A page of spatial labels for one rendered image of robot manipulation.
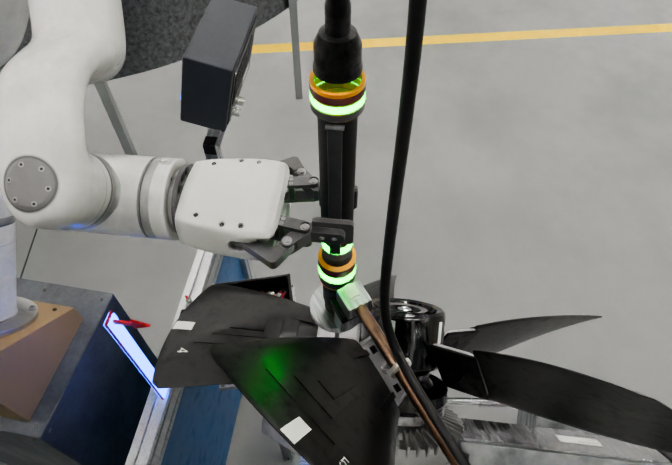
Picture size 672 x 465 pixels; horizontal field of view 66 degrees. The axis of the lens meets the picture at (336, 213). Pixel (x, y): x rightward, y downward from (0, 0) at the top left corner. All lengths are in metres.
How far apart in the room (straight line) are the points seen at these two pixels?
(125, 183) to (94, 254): 2.00
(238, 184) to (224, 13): 0.85
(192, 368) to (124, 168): 0.36
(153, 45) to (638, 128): 2.49
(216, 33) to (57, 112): 0.80
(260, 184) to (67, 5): 0.25
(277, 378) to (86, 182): 0.25
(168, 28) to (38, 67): 1.85
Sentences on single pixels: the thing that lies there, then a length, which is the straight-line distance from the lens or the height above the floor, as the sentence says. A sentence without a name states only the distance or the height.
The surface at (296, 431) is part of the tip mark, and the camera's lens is 0.49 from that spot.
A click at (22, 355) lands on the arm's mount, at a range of 1.08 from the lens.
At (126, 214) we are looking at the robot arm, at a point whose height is 1.52.
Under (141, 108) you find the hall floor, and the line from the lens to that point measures 3.15.
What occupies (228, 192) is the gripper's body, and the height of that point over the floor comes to 1.52.
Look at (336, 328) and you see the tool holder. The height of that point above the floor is 1.31.
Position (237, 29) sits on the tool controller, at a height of 1.23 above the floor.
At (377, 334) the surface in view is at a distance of 0.57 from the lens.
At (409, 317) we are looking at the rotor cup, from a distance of 0.72.
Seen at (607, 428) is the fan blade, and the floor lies 1.26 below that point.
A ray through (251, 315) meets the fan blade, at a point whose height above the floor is 1.17.
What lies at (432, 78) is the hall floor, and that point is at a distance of 3.21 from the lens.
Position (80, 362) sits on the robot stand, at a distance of 1.17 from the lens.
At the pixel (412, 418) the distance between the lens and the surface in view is 0.75.
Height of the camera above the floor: 1.90
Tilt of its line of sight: 52 degrees down
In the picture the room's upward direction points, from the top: straight up
